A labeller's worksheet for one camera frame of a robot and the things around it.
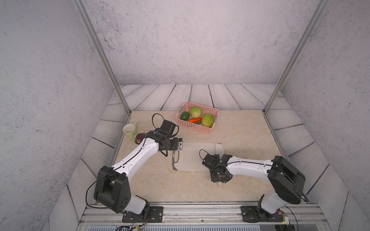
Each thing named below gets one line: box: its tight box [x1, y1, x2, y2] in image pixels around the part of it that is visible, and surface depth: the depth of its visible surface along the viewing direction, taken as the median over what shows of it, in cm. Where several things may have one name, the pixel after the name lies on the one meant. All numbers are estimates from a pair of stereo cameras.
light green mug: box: [122, 122, 139, 141], surface depth 101 cm
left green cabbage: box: [189, 106, 203, 119], surface depth 113 cm
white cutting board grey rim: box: [171, 142, 216, 172], surface depth 93 cm
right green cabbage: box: [201, 113, 215, 128], surface depth 108 cm
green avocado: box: [180, 111, 191, 121], surface depth 116 cm
